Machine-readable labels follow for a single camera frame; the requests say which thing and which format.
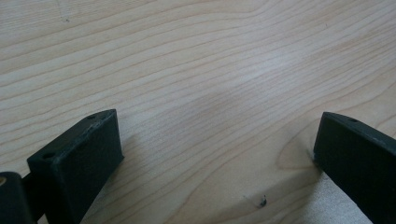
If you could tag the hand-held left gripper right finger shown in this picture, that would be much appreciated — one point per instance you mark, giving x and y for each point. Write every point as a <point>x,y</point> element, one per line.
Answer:
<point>358,158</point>

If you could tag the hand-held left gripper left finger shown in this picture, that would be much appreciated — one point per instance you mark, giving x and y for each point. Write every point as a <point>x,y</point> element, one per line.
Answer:
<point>77,161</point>

